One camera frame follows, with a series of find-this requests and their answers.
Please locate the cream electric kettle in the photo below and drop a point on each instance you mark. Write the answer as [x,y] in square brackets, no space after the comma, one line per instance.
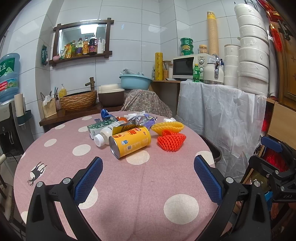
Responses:
[213,72]

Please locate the blue water jug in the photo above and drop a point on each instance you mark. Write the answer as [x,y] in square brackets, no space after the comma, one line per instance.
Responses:
[9,76]

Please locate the white orange plastic bottle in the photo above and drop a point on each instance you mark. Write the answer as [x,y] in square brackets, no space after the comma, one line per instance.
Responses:
[102,138]

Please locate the green instant noodle cups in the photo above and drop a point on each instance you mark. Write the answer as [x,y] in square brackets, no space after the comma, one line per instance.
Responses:
[186,46]

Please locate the bronze faucet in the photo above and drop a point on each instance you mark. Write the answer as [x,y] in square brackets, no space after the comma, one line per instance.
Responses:
[91,83]

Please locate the dark brown trash bin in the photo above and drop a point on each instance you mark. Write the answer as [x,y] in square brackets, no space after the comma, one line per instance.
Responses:
[217,155]

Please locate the tall paper cup stack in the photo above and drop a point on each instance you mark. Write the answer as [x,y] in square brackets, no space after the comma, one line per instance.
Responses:
[213,44]

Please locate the woven basket sink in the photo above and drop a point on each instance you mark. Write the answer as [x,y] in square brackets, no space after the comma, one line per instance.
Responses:
[78,101]

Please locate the blue snack wrapper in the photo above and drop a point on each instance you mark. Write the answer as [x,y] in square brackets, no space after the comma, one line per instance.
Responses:
[105,115]

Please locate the green soda bottle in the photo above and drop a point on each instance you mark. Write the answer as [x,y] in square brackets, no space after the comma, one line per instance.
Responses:
[196,73]

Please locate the yellow foam fruit net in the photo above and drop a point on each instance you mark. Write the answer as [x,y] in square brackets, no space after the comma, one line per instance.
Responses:
[173,126]

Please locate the purple plastic bag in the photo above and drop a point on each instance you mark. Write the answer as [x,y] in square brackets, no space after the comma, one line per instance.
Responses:
[145,120]

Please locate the white crumpled tissue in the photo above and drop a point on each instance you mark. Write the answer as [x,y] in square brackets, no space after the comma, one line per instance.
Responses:
[169,120]

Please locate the short stack white containers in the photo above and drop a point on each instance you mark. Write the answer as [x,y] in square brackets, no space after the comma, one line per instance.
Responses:
[231,63]

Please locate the white microwave oven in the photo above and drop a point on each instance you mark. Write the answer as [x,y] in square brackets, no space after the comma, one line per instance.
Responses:
[183,65]

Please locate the floral paisley cloth cover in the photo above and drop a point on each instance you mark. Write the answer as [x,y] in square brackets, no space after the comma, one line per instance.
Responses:
[145,100]

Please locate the wooden tissue box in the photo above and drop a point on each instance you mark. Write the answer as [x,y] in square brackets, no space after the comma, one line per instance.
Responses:
[48,105]

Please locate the pink polka dot tablecloth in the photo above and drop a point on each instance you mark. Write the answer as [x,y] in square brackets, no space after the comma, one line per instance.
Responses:
[151,194]

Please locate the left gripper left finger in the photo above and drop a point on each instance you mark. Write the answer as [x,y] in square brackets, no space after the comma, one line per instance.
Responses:
[43,220]

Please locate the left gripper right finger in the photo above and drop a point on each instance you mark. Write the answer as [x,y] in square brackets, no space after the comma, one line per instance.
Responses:
[242,212]

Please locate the brown white lidded pot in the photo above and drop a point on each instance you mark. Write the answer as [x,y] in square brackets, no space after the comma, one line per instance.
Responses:
[111,95]

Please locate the light blue plastic basin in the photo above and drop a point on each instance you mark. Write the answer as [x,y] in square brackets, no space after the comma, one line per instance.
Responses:
[131,82]

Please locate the water dispenser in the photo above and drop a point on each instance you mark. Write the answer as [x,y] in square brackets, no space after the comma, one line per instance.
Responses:
[16,134]

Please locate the wooden counter shelf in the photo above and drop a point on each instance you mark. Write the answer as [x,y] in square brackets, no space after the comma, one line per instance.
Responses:
[63,116]

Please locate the glass jar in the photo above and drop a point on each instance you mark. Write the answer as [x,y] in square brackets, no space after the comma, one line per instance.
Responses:
[203,49]

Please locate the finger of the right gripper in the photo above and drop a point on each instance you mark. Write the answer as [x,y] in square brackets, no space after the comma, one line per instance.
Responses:
[261,166]
[271,144]

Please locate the yellow soap dispenser bottle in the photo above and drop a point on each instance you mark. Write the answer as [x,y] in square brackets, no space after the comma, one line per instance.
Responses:
[62,92]

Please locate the orange foam fruit net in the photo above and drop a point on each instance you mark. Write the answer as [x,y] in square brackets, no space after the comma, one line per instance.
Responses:
[171,141]

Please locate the yellow wrap roll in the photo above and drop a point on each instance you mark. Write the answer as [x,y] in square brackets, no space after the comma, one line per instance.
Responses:
[159,66]

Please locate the white cloth cover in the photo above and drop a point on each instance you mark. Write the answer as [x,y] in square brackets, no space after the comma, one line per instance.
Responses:
[228,117]

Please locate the yellow cylindrical snack can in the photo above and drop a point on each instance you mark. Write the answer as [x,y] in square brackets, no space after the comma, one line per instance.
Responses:
[129,141]

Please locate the wooden framed mirror shelf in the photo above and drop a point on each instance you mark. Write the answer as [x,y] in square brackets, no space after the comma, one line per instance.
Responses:
[81,40]

